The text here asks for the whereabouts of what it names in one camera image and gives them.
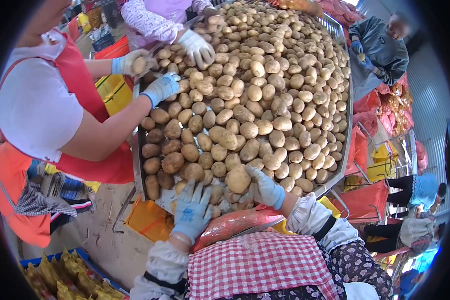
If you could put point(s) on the person's left hand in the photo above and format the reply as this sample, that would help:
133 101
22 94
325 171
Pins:
190 215

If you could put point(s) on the person's right hand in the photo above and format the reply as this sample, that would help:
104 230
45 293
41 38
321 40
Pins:
270 191

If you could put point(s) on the person's left ring finger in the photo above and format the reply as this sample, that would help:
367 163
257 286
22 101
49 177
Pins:
189 191

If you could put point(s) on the person's left little finger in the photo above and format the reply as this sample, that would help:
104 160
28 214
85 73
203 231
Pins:
178 195

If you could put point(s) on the person's right fingers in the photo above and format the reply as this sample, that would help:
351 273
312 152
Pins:
255 173

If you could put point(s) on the person's left middle finger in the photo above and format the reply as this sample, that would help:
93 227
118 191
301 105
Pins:
199 189

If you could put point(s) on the person's right thumb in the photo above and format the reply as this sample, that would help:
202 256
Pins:
252 193

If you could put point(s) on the person's left index finger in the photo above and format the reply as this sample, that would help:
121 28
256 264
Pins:
207 197

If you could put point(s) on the large pale potato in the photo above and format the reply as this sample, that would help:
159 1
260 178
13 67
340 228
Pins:
238 180

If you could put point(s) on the red mesh bag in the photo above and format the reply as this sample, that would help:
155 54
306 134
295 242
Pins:
228 225

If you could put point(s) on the orange mesh bag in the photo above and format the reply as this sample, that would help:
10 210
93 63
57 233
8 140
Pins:
146 221

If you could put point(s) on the metal sorting table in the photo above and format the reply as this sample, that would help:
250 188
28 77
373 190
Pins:
138 172

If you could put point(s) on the person's body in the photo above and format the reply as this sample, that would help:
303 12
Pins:
258 266

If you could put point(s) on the yellow bag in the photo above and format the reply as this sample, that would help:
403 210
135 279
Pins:
382 165
330 207
114 93

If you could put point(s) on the black wrist band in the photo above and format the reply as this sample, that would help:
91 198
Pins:
161 282
324 227

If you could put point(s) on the pile of potatoes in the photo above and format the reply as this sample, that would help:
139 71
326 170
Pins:
270 93

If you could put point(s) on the blue crate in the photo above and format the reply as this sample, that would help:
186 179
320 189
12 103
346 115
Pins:
81 252

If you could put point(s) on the stack of yellow packets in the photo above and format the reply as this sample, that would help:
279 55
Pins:
67 279

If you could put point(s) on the pile of red net sacks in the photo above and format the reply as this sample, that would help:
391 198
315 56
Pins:
393 108

